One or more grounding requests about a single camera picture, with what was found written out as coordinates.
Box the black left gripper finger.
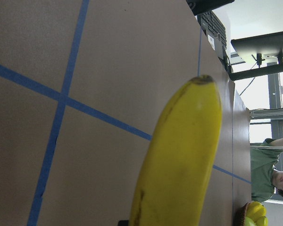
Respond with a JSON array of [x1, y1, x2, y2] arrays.
[[118, 220, 129, 226]]

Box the dark woven fruit basket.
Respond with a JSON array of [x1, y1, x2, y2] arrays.
[[233, 202, 252, 226]]

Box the yellow banana bunch in basket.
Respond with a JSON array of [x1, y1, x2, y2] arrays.
[[244, 202, 268, 226]]

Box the person in green sweater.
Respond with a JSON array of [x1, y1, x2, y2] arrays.
[[250, 138, 283, 202]]

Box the black keyboard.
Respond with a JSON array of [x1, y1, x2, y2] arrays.
[[197, 11, 227, 48]]

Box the black computer monitor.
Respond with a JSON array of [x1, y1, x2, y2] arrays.
[[229, 31, 283, 81]]

